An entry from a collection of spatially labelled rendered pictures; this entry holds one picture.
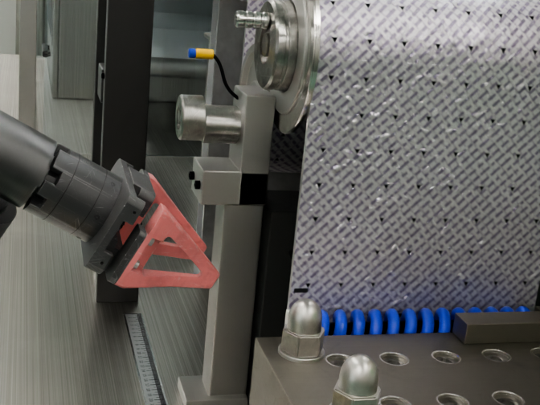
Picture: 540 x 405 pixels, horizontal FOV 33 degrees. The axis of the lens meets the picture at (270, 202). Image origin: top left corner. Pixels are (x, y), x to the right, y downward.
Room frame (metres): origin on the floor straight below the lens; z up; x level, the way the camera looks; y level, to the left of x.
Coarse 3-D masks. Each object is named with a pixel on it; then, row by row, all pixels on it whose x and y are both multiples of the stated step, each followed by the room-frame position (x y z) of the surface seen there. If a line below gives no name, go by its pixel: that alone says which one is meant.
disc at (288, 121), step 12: (312, 0) 0.72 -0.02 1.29; (312, 12) 0.72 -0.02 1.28; (312, 24) 0.71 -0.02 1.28; (312, 36) 0.71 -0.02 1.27; (312, 48) 0.71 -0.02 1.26; (312, 60) 0.70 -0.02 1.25; (312, 72) 0.70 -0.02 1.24; (312, 84) 0.70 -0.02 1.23; (300, 96) 0.72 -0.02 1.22; (312, 96) 0.71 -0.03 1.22; (300, 108) 0.72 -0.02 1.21; (276, 120) 0.78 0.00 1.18; (288, 120) 0.75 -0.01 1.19; (300, 120) 0.72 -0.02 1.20; (288, 132) 0.75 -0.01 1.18
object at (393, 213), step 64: (320, 128) 0.72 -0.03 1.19; (384, 128) 0.73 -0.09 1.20; (448, 128) 0.75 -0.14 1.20; (512, 128) 0.76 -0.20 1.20; (320, 192) 0.72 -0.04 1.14; (384, 192) 0.73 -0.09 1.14; (448, 192) 0.75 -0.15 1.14; (512, 192) 0.77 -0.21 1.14; (320, 256) 0.72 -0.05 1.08; (384, 256) 0.73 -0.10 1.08; (448, 256) 0.75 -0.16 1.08; (512, 256) 0.77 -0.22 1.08
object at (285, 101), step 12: (300, 0) 0.74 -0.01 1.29; (300, 12) 0.74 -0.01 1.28; (300, 24) 0.73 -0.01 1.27; (300, 36) 0.73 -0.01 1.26; (300, 48) 0.73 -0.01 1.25; (300, 60) 0.73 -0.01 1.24; (300, 72) 0.72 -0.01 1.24; (300, 84) 0.72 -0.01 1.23; (276, 96) 0.78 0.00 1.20; (288, 96) 0.75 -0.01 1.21; (276, 108) 0.78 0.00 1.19; (288, 108) 0.74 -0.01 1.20
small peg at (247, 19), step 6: (240, 12) 0.75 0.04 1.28; (246, 12) 0.75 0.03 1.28; (252, 12) 0.75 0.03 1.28; (258, 12) 0.76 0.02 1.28; (264, 12) 0.76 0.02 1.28; (234, 18) 0.76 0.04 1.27; (240, 18) 0.75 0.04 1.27; (246, 18) 0.75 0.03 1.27; (252, 18) 0.75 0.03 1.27; (258, 18) 0.75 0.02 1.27; (264, 18) 0.75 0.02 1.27; (240, 24) 0.75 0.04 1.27; (246, 24) 0.75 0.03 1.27; (252, 24) 0.75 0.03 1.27; (258, 24) 0.75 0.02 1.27; (264, 24) 0.75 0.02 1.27
